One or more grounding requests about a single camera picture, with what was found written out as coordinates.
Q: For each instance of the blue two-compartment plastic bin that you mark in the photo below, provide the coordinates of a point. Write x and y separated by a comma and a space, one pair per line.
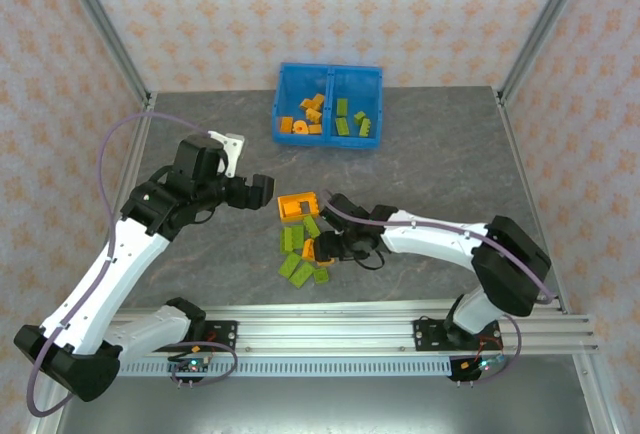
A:
295, 84

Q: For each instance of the large hollow orange lego frame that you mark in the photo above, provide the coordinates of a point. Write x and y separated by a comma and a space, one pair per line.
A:
297, 207

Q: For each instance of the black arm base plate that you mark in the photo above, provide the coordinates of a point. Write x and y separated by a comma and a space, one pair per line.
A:
425, 335
225, 336

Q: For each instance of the wide aluminium mounting rail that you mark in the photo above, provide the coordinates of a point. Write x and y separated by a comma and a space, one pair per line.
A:
325, 324

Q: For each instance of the round orange lego piece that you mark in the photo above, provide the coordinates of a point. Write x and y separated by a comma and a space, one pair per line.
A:
300, 127

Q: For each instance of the aluminium frame leg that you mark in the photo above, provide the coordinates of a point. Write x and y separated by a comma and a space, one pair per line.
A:
595, 399

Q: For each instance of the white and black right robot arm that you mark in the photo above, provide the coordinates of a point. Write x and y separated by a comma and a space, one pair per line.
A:
430, 241

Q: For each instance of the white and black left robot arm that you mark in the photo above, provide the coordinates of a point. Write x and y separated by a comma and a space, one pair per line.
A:
130, 264

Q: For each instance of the aluminium frame post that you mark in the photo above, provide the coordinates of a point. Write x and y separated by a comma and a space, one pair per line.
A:
546, 19
100, 19

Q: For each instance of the small orange lego brick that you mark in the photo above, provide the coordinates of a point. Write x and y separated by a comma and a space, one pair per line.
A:
305, 103

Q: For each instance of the small controller circuit board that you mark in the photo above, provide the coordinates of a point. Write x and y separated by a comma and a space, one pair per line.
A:
482, 365
192, 365

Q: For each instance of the small square green lego brick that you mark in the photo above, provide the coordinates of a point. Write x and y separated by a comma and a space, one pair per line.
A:
321, 276

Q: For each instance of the aluminium side rail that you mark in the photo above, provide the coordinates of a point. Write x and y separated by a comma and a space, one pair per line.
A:
137, 139
518, 154

